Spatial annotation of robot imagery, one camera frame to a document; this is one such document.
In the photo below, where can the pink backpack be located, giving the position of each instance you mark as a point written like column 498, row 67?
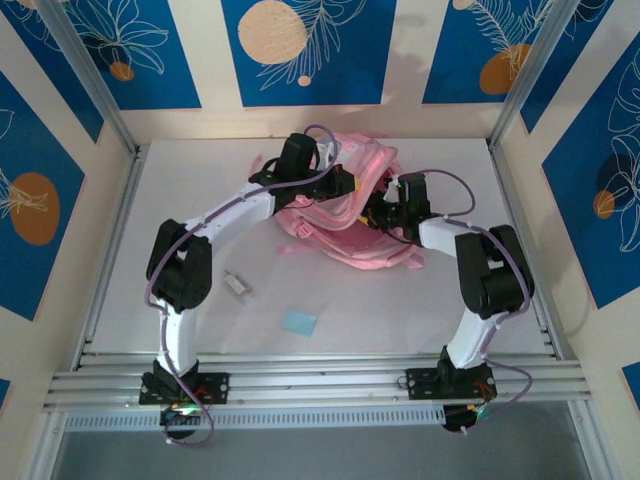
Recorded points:
column 350, row 250

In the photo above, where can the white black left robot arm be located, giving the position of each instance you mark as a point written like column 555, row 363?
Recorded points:
column 177, row 340

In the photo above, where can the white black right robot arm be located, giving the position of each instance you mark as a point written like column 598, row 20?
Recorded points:
column 470, row 335

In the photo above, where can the light blue sticky notes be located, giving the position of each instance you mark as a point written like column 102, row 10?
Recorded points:
column 299, row 322

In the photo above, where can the black controller board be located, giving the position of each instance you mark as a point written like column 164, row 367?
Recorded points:
column 172, row 417
column 455, row 422

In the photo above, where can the aluminium table side rail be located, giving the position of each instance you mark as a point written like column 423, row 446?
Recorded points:
column 122, row 200
column 500, row 170

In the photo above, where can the aluminium frame rail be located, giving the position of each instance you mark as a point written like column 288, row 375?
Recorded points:
column 325, row 380

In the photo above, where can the aluminium frame post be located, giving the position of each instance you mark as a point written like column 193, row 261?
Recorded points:
column 95, row 80
column 530, row 65

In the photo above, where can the aluminium frame leg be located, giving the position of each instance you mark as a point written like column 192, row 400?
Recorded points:
column 587, row 440
column 47, row 445

